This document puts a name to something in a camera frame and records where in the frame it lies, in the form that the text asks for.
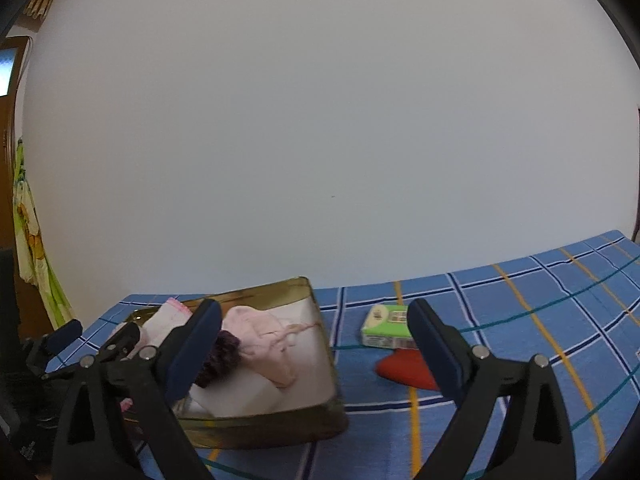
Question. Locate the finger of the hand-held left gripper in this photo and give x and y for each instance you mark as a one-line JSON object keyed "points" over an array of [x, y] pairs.
{"points": [[122, 340], [65, 332]]}

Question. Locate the dark purple knitted item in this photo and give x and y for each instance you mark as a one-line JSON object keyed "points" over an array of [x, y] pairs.
{"points": [[227, 355]]}

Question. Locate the gold metal tin box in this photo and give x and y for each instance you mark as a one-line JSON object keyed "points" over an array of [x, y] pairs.
{"points": [[280, 430]]}

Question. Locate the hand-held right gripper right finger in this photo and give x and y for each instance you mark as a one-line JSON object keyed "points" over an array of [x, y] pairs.
{"points": [[432, 347]]}

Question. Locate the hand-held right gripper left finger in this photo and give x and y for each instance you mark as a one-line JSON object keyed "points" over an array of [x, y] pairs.
{"points": [[192, 345]]}

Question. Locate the blue plaid bed sheet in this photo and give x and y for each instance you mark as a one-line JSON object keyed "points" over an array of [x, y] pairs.
{"points": [[525, 310]]}

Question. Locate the green tissue packet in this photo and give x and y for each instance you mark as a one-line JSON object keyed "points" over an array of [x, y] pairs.
{"points": [[387, 325]]}

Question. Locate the red flat cloth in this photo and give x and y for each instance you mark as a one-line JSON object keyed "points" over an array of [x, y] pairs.
{"points": [[405, 367]]}

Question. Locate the white tin liner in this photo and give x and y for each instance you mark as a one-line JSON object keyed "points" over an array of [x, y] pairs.
{"points": [[250, 395]]}

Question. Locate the green printed hanging cloth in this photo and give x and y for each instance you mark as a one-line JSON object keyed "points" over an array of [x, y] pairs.
{"points": [[30, 240]]}

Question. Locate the white sock with pink trim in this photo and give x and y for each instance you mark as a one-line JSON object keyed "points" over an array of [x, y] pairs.
{"points": [[167, 317]]}

